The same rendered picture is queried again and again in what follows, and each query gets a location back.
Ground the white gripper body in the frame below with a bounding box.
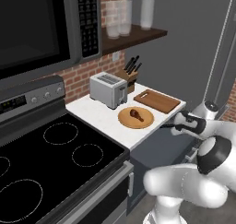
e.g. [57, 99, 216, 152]
[171, 110, 194, 137]

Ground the dark grey drawer front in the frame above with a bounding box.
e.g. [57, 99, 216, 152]
[129, 112, 187, 173]

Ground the round wooden plate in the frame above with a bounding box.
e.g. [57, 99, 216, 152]
[117, 106, 155, 130]

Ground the brown wooden cutting board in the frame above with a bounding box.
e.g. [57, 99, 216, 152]
[133, 88, 182, 114]

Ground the brown piece of meat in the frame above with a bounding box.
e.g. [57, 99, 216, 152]
[129, 108, 145, 124]

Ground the wooden knife block with knives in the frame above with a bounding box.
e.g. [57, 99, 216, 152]
[114, 54, 143, 95]

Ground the silver toaster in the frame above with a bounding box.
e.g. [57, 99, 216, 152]
[88, 71, 129, 111]

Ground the grey fridge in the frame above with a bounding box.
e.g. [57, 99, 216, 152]
[124, 0, 236, 124]

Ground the black glass hob stove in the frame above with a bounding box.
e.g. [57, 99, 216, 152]
[0, 75, 136, 224]

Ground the clear drinking glass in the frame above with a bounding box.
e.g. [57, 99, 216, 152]
[105, 1, 121, 40]
[140, 0, 156, 31]
[117, 0, 134, 37]

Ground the black microwave oven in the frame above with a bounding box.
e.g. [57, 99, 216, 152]
[0, 0, 103, 82]

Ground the black drawer handle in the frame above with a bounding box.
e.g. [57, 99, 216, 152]
[159, 123, 177, 129]

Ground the grey cupboard handle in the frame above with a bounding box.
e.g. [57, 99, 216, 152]
[184, 146, 200, 163]

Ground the long grey fridge handle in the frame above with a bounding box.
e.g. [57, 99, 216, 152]
[202, 0, 236, 104]

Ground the grey oven door handle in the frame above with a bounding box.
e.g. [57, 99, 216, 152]
[60, 161, 136, 224]

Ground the dark wooden wall shelf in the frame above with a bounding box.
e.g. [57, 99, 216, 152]
[100, 24, 169, 56]

